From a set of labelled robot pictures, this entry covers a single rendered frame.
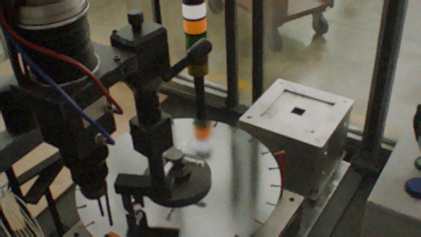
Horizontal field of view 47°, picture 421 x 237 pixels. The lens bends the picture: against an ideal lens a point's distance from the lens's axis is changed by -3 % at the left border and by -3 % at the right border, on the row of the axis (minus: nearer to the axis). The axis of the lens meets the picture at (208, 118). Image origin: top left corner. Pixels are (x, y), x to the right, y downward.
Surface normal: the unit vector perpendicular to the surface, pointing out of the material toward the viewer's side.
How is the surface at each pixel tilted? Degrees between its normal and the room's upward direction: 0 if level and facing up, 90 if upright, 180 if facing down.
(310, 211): 0
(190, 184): 5
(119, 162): 0
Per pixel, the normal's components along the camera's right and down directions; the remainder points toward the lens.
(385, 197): -0.05, -0.80
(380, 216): -0.55, 0.51
